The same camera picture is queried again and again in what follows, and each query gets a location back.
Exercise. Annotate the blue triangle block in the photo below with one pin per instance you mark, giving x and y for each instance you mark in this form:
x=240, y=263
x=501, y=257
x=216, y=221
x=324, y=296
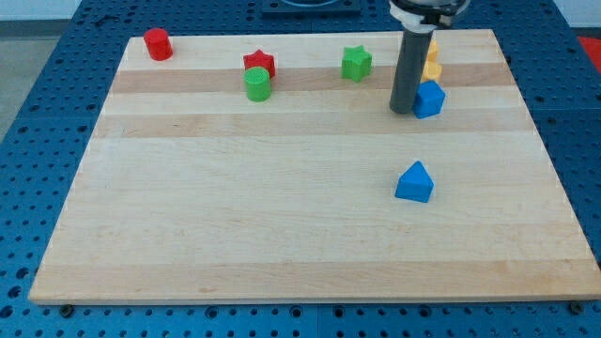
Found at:
x=415, y=184

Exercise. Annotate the wooden board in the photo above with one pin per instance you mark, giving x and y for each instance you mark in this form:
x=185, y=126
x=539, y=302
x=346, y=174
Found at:
x=190, y=193

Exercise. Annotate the green cylinder block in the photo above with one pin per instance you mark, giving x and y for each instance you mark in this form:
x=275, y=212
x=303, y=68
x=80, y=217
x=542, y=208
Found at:
x=257, y=83

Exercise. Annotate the red star block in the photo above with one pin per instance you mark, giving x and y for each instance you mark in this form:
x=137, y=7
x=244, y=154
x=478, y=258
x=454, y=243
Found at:
x=262, y=60

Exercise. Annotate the green star block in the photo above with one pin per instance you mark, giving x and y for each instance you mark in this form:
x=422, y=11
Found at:
x=356, y=63

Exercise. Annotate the blue pentagon block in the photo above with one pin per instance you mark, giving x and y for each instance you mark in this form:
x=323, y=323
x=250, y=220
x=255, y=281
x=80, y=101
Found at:
x=429, y=99

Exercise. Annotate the yellow block lower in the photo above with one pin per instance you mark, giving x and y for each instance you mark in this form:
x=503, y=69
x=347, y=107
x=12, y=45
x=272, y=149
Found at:
x=432, y=72

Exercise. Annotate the yellow block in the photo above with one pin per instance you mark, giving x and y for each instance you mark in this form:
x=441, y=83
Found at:
x=433, y=51
x=432, y=72

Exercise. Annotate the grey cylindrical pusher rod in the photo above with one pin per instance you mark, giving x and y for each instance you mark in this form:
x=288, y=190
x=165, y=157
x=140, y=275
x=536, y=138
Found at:
x=409, y=70

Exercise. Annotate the yellow block upper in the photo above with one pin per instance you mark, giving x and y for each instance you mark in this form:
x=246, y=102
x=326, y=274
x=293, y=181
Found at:
x=433, y=51

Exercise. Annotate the red cylinder block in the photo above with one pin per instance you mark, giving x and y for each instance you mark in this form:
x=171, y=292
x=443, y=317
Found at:
x=158, y=44

